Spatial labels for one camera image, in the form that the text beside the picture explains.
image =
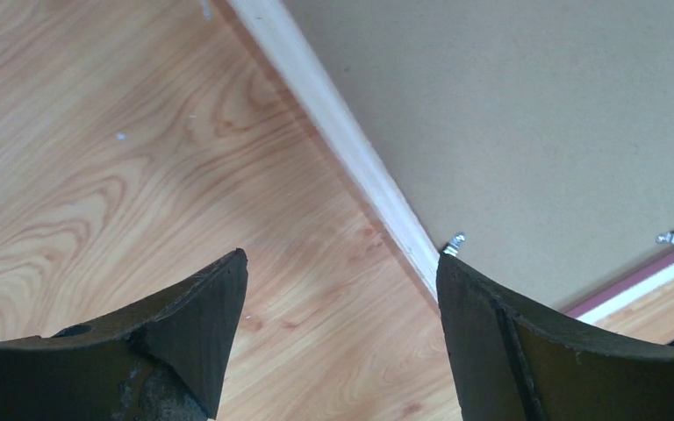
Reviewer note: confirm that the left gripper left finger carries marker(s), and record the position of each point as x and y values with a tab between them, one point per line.
163	357

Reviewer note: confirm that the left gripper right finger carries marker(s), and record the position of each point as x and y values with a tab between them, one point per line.
513	358

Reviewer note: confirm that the wooden picture frame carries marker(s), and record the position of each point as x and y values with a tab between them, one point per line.
277	35

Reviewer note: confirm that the grey backing board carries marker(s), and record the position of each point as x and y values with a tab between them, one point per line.
543	130

